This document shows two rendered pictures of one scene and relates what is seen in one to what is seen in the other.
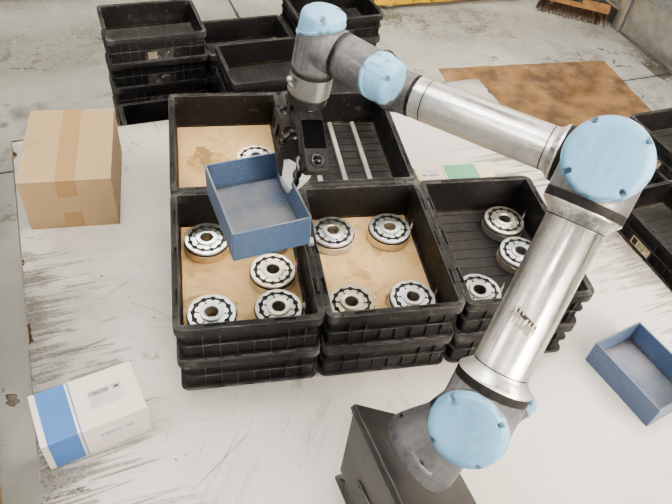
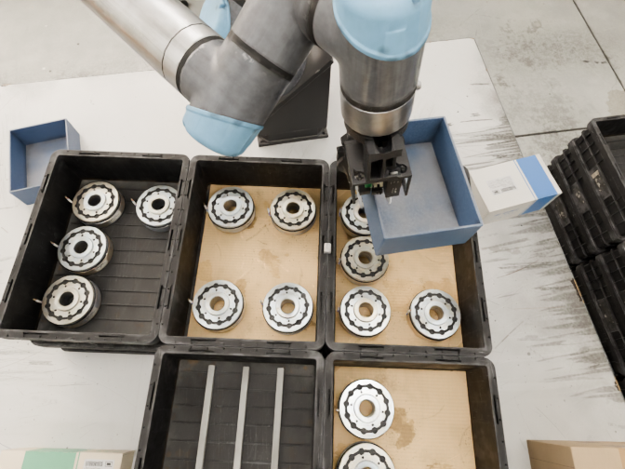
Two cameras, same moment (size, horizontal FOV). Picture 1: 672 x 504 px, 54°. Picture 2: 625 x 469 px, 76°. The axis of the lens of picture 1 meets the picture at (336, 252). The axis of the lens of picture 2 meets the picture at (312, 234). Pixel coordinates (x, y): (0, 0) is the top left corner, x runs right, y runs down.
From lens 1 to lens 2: 1.32 m
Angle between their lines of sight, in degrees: 66
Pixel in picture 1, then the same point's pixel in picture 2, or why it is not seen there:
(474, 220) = (100, 321)
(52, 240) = (597, 419)
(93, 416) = (507, 170)
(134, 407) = (478, 172)
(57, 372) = (539, 247)
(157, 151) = not seen: outside the picture
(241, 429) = not seen: hidden behind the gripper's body
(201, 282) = (435, 268)
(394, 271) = (232, 256)
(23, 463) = not seen: hidden behind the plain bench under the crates
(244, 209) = (419, 204)
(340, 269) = (289, 266)
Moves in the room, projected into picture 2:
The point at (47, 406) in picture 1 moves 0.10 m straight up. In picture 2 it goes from (544, 182) to (567, 160)
